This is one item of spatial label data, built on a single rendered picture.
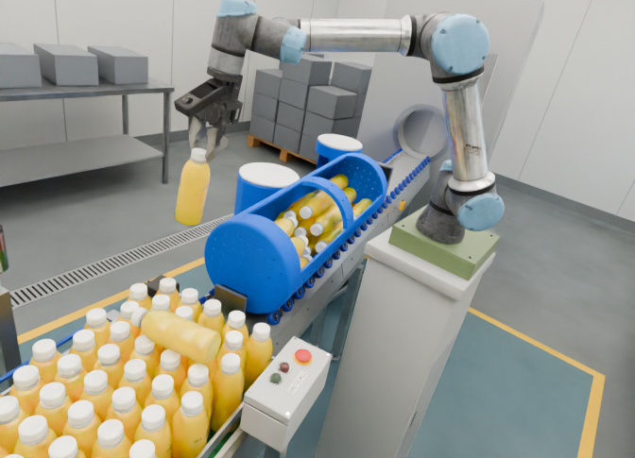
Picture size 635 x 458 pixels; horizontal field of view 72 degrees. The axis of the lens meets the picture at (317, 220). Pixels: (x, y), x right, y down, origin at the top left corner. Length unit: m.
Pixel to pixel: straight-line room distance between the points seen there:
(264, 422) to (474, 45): 0.88
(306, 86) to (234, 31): 4.01
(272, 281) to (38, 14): 3.65
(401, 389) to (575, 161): 4.90
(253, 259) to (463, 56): 0.71
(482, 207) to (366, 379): 0.76
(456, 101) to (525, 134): 5.10
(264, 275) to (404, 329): 0.50
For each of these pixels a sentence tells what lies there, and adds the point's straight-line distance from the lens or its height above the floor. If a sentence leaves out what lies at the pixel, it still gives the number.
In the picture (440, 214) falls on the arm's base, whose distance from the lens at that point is 1.35.
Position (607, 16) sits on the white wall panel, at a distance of 6.06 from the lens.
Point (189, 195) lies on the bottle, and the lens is 1.11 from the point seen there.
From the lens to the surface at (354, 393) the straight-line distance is 1.71.
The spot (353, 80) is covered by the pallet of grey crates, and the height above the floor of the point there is 1.05.
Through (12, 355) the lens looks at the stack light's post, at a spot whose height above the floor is 0.92.
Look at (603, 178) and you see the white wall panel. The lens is 6.15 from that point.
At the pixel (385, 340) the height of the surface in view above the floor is 0.84.
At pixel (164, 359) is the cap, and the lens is 0.98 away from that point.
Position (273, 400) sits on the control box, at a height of 1.10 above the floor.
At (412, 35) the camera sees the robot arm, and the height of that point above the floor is 1.75.
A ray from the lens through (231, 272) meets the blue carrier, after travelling 1.27.
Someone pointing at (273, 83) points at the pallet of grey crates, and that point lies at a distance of 5.31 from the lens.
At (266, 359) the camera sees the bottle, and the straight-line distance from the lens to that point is 1.09.
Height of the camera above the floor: 1.79
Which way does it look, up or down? 26 degrees down
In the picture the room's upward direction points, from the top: 11 degrees clockwise
